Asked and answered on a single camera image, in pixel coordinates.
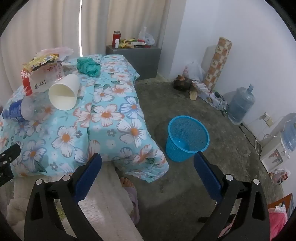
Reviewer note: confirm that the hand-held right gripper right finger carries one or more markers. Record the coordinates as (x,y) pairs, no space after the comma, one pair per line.
(207,176)

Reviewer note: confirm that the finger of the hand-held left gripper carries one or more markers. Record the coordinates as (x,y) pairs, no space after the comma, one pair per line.
(7,157)

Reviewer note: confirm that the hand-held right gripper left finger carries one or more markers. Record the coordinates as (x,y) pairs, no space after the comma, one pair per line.
(89,176)

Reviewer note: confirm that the blue plastic wastebasket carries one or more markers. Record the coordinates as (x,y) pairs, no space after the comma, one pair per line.
(175,148)

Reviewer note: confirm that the blue label plastic bottle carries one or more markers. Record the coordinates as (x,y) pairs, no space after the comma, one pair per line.
(16,111)

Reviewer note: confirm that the red white plastic bag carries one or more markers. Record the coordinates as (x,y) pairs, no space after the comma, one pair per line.
(44,78)

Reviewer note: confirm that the white paper cup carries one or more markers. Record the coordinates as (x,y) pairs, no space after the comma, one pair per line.
(67,88)

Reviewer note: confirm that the yellow snack wrapper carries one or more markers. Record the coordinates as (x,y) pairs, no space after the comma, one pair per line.
(39,61)

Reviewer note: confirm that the teal cloth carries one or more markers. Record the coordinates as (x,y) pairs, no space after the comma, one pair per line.
(87,66)

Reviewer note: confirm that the pale pink plastic bag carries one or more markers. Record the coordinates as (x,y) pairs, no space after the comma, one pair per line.
(62,51)

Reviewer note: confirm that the person's foot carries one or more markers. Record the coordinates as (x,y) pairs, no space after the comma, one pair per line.
(126,182)

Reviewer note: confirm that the blue floral blanket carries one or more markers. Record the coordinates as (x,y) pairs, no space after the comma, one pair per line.
(111,115)

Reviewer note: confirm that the white water dispenser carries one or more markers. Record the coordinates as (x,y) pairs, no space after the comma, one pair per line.
(272,155)

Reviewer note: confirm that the red white packets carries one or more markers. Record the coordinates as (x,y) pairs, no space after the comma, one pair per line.
(279,176)

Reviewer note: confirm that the blue water jug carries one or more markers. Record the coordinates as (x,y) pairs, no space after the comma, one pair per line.
(240,104)

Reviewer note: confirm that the brown cardboard piece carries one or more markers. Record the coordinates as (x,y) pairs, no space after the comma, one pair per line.
(193,95)

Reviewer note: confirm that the pink cloth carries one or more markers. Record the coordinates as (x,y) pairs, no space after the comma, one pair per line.
(277,222)

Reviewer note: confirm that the orange box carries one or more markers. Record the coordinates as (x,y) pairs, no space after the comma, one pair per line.
(289,204)

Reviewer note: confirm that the white printed cardboard box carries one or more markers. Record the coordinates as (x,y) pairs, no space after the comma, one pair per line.
(203,89)

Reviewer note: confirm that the blue jug on dispenser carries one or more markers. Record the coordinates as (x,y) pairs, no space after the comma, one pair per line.
(290,134)

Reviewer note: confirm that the dark box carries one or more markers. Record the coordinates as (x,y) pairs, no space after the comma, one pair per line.
(182,84)

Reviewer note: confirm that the checkered patterned roll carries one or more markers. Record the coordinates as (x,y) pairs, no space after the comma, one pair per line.
(218,60)

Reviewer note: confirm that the grey cabinet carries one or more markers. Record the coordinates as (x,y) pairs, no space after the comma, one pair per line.
(138,60)

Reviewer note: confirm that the beige curtain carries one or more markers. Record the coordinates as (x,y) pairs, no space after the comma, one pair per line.
(41,27)

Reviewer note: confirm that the small white bottle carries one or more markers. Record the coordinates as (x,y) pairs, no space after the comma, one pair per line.
(117,44)

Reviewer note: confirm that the pile of snack packets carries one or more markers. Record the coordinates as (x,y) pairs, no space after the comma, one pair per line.
(131,42)

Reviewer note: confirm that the red thermos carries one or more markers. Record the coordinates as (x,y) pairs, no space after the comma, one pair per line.
(116,36)

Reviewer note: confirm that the clear plastic bag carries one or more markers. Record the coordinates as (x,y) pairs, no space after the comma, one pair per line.
(145,37)

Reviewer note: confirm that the wall socket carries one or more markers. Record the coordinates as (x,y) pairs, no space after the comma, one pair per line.
(268,120)

